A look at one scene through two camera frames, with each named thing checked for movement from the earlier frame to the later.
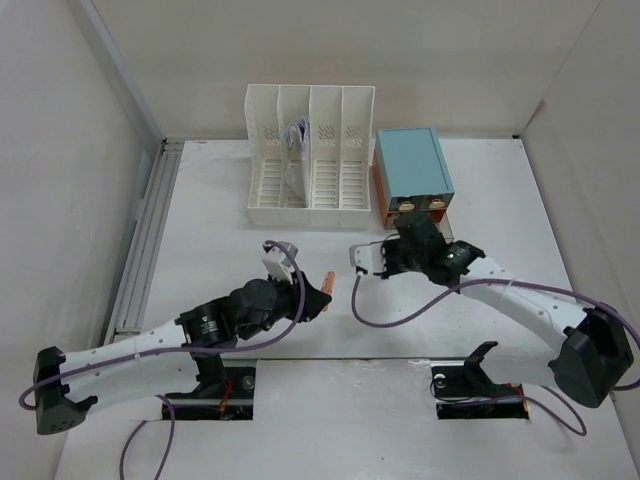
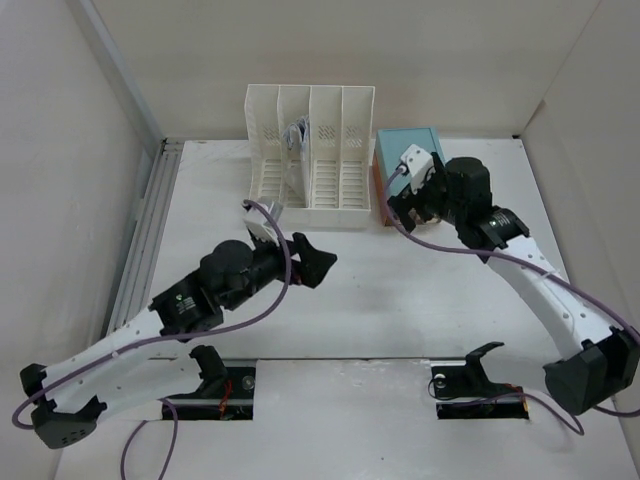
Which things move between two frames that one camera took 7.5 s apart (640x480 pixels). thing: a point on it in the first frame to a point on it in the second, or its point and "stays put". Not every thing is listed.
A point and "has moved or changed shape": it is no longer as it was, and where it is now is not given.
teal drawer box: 410,174 stays put
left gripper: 313,301 to 313,264
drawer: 444,228 has moved or changed shape
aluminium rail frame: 132,290 stays put
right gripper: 390,269 to 406,199
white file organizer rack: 341,155 stays put
